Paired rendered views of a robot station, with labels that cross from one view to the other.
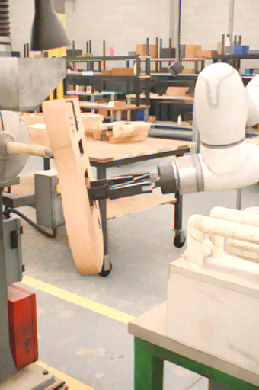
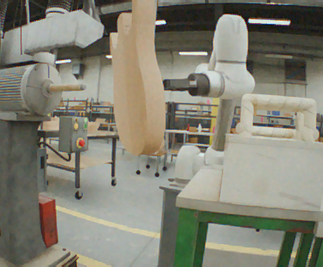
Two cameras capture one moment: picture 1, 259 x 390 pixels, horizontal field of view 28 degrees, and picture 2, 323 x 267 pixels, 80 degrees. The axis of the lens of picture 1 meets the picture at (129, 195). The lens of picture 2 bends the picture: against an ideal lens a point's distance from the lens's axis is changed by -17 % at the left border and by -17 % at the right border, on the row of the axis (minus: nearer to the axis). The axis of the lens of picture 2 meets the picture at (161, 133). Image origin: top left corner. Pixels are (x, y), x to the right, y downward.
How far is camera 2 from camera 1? 76 cm
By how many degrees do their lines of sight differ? 24
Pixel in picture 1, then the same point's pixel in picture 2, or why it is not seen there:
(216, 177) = (232, 84)
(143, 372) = (186, 237)
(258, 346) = (305, 188)
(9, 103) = (67, 40)
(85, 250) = (159, 119)
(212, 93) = (235, 25)
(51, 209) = (70, 140)
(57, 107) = not seen: outside the picture
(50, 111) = not seen: outside the picture
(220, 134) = (238, 52)
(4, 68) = (67, 18)
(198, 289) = (255, 152)
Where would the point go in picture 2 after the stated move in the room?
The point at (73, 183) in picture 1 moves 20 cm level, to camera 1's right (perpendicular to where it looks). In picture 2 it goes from (150, 57) to (222, 71)
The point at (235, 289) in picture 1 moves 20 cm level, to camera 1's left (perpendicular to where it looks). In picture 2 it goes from (289, 145) to (226, 144)
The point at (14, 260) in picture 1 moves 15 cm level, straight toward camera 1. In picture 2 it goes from (42, 176) to (44, 183)
